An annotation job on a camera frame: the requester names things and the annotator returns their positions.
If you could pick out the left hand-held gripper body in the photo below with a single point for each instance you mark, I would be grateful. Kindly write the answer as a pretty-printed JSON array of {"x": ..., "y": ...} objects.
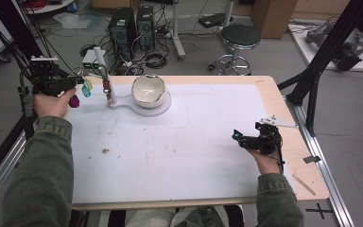
[{"x": 48, "y": 80}]

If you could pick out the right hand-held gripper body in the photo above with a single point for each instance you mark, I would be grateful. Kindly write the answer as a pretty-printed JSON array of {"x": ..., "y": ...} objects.
[{"x": 263, "y": 142}]

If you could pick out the white key stand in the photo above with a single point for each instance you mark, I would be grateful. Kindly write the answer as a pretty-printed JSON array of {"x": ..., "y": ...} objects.
[{"x": 123, "y": 105}]

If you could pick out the person's right hand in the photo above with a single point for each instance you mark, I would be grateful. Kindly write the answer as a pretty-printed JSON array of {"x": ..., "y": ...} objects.
[{"x": 269, "y": 164}]

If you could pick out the person's left hand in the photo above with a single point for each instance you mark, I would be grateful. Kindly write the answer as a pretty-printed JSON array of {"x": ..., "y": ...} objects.
[{"x": 48, "y": 105}]

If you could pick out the white box green lights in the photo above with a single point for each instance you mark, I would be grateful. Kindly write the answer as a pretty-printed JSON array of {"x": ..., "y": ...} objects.
[{"x": 89, "y": 61}]

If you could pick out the thin wooden stick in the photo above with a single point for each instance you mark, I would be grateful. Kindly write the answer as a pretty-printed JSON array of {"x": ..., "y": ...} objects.
[{"x": 304, "y": 185}]

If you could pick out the clear plastic bag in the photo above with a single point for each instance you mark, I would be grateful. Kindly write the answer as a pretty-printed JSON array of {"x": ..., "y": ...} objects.
[{"x": 72, "y": 20}]

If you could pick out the white table mat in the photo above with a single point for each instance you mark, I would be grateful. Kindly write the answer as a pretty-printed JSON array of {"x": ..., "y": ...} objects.
[{"x": 176, "y": 151}]

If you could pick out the black computer tower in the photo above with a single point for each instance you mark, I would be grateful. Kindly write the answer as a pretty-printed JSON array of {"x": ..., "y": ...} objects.
[
  {"x": 145, "y": 25},
  {"x": 121, "y": 28}
]

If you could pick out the white eggshell ceramic bowl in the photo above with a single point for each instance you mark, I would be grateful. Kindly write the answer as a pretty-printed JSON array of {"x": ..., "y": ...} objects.
[{"x": 148, "y": 91}]

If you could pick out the round white platform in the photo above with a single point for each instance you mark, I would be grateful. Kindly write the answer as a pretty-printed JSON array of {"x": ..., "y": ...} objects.
[{"x": 48, "y": 5}]

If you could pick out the black round stool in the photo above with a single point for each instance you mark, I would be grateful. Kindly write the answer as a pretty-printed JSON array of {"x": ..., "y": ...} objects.
[{"x": 240, "y": 34}]

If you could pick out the white office desk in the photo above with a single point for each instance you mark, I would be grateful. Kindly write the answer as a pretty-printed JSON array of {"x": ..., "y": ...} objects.
[{"x": 177, "y": 31}]

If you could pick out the black power strip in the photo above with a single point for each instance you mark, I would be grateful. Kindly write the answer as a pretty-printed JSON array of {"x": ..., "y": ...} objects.
[{"x": 214, "y": 20}]

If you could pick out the wooden cabinet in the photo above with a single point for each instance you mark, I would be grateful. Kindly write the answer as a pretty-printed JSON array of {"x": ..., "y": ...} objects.
[{"x": 274, "y": 17}]

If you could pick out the white board with equipment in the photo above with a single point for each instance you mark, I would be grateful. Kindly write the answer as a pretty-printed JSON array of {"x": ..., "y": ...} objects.
[{"x": 343, "y": 44}]

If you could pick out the black metal frame stand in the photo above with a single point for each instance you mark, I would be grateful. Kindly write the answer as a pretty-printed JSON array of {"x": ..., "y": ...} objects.
[
  {"x": 15, "y": 31},
  {"x": 324, "y": 50}
]

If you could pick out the aluminium rail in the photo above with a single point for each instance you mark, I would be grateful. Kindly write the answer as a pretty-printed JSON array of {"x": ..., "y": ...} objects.
[
  {"x": 0, "y": 176},
  {"x": 324, "y": 170}
]

